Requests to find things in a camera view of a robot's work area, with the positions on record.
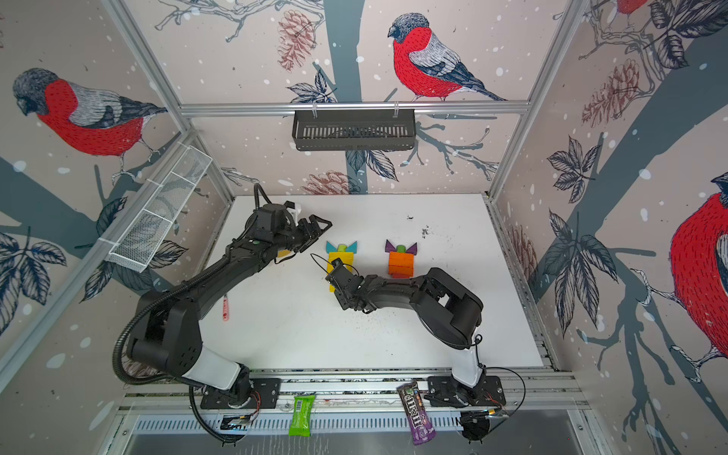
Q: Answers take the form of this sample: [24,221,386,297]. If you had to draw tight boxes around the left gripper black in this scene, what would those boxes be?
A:
[274,214,333,253]

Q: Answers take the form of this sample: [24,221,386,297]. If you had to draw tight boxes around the orange long block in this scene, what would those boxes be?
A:
[388,269,413,278]
[389,261,413,270]

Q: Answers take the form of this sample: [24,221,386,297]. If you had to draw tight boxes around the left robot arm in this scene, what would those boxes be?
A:
[112,185,332,392]

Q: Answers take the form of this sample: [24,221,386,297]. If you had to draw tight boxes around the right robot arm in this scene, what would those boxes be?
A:
[326,262,483,408]

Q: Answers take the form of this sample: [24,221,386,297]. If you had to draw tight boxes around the red pen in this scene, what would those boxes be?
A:
[222,294,229,322]

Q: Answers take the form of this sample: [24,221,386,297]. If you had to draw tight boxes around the green snack packet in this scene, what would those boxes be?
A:
[288,394,316,437]

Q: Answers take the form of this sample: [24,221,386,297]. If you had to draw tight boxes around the purple candy packet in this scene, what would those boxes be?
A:
[397,381,436,446]

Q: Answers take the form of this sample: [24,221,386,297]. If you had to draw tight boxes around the black wire basket shelf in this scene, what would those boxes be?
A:
[292,109,416,152]

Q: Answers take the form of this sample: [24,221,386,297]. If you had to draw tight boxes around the white wire basket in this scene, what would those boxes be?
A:
[105,145,212,272]

